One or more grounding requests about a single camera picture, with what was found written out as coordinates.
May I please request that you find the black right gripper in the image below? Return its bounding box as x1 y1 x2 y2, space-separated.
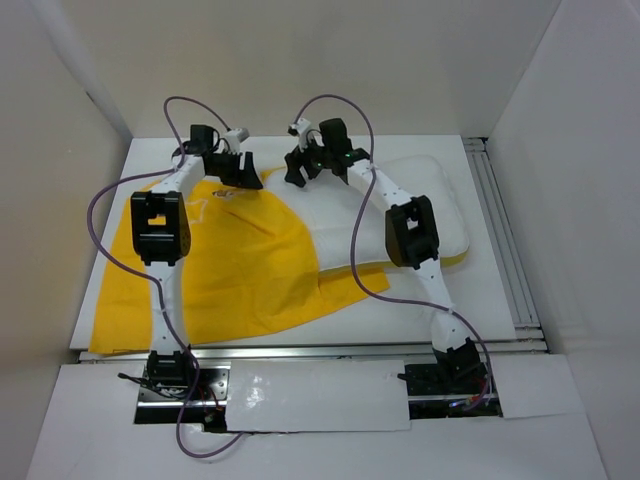
283 133 332 189

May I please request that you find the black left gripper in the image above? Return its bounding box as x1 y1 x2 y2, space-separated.
207 148 263 190

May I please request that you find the white pillow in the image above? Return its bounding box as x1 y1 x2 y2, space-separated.
262 155 470 275

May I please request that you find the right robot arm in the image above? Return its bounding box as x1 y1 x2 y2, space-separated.
285 146 492 411

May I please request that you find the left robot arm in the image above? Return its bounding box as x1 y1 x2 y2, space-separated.
130 151 263 399

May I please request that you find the white cover plate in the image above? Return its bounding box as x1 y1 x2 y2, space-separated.
225 359 411 433

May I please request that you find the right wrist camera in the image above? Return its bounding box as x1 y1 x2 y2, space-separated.
288 117 353 156

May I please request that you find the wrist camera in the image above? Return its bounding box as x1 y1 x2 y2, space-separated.
288 117 353 156
187 123 250 156

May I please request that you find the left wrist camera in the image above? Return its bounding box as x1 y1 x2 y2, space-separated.
187 123 250 156

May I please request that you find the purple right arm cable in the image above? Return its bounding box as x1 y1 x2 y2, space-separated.
297 93 496 412

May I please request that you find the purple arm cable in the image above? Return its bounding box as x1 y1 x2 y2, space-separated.
86 95 251 459
297 93 496 412

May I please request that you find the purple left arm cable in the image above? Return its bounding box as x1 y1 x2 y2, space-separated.
86 95 251 459

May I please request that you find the aluminium rail frame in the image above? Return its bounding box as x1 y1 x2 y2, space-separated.
70 135 549 361

